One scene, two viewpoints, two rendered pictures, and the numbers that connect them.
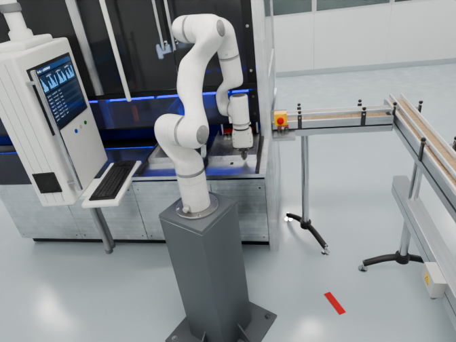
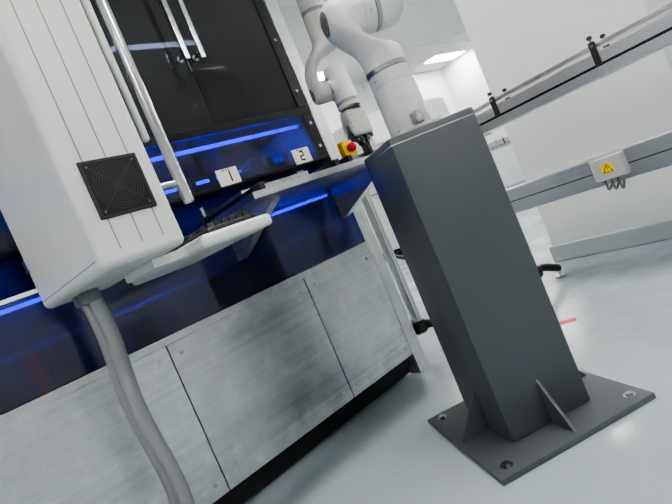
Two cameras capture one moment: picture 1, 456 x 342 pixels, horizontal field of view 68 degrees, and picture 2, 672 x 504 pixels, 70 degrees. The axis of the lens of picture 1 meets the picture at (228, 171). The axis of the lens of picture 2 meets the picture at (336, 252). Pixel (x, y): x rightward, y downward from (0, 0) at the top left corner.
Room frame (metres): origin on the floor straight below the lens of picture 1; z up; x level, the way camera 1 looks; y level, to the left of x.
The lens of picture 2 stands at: (0.62, 1.41, 0.71)
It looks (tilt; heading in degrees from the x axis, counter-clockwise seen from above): 3 degrees down; 310
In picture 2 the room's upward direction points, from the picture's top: 23 degrees counter-clockwise
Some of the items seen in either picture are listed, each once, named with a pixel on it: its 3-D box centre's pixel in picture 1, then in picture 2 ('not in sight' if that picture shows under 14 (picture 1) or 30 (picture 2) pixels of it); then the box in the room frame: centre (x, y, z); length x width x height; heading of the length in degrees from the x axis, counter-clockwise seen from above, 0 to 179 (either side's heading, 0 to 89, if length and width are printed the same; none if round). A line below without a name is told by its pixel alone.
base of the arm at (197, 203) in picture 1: (193, 188); (401, 103); (1.24, 0.16, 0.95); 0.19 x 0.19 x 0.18
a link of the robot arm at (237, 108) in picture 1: (239, 108); (338, 84); (1.55, -0.09, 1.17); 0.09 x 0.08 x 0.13; 51
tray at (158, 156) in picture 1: (179, 146); (253, 201); (1.82, 0.26, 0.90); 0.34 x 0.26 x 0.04; 167
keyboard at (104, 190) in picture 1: (114, 178); (194, 241); (1.69, 0.64, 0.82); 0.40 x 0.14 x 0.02; 173
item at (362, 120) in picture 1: (330, 117); not in sight; (1.88, -0.65, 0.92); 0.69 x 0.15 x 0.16; 77
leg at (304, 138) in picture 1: (305, 183); (391, 260); (1.91, -0.51, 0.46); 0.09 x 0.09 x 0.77; 77
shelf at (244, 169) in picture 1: (205, 155); (305, 189); (1.71, 0.11, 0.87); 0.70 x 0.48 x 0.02; 77
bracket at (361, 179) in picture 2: not in sight; (364, 189); (1.65, -0.13, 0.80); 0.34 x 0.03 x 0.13; 167
